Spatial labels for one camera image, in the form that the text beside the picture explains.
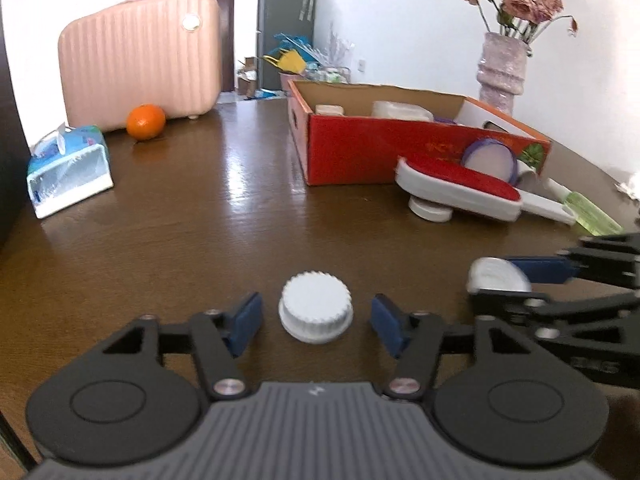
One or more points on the orange fruit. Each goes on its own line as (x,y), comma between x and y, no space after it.
(146,122)

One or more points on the blue plastic bag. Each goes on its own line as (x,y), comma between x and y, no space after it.
(300,42)

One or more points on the dried pink roses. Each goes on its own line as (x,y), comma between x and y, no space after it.
(530,2)

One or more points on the blue tissue pack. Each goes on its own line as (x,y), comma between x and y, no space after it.
(70,175)

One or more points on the pink ribbed suitcase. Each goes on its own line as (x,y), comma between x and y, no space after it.
(140,60)

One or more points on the small brown cardboard box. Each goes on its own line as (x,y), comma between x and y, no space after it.
(247,77)

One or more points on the white ribbed screw cap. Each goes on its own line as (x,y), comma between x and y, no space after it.
(315,305)
(430,210)

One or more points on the pink bucket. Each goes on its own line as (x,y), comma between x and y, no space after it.
(291,81)

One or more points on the green plastic bottle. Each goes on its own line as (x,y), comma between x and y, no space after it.
(592,215)

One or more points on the purple rimmed round container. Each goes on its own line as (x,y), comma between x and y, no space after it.
(490,160)

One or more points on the red white lint brush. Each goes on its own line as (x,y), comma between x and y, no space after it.
(450,180)

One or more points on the crumpled white tissue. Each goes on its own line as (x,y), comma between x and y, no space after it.
(629,186)

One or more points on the white round lid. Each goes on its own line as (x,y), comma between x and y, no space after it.
(492,275)

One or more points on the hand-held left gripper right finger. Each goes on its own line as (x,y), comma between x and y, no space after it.
(387,325)

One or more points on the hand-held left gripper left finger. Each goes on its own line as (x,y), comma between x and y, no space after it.
(245,325)

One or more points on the white yellow cube charger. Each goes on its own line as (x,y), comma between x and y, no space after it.
(330,109)

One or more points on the white plastic box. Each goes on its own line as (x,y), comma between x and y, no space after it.
(402,110)

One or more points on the purple scalloped lid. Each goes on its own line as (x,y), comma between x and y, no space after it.
(445,120)

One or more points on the pink textured vase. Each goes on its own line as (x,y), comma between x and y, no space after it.
(502,75)

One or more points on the yellow watering can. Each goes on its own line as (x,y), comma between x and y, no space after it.
(290,62)

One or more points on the red cardboard box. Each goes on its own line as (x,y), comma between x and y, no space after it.
(360,150)

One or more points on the grey refrigerator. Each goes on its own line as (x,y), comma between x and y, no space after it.
(280,10)

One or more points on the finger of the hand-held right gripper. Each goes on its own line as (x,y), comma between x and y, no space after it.
(575,310)
(542,269)

